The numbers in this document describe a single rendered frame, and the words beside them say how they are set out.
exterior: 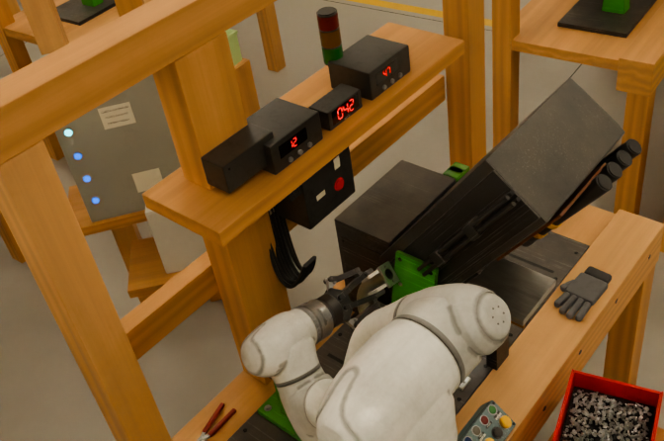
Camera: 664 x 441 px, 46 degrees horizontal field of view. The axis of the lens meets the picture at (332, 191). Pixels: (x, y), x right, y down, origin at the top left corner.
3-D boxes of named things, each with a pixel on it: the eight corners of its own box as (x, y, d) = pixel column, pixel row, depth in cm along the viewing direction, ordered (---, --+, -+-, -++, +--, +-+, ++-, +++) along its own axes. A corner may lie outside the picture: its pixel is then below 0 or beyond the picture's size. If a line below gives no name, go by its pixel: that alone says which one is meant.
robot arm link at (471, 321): (419, 270, 126) (366, 322, 118) (497, 253, 111) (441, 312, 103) (462, 335, 127) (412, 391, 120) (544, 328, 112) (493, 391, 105)
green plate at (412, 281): (446, 329, 193) (455, 255, 184) (427, 345, 188) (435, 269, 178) (408, 310, 200) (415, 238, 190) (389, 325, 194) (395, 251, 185)
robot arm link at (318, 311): (303, 303, 165) (322, 291, 169) (281, 314, 171) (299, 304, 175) (325, 340, 164) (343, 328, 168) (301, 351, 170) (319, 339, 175)
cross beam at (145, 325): (446, 99, 251) (444, 74, 245) (127, 369, 179) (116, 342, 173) (433, 96, 254) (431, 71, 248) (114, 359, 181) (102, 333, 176)
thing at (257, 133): (279, 157, 171) (273, 131, 167) (229, 195, 163) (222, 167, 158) (256, 148, 175) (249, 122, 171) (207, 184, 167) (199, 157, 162)
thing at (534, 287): (555, 288, 192) (556, 279, 191) (523, 329, 183) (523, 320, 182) (424, 233, 215) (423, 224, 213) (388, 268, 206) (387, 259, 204)
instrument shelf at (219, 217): (464, 52, 209) (464, 40, 206) (222, 248, 159) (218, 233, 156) (389, 34, 223) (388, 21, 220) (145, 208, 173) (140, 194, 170)
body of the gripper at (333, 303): (340, 328, 168) (367, 310, 175) (320, 294, 169) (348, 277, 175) (320, 337, 174) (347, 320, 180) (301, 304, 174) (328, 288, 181)
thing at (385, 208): (461, 271, 229) (457, 178, 209) (400, 337, 213) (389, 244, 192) (410, 248, 240) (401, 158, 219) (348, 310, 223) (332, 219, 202)
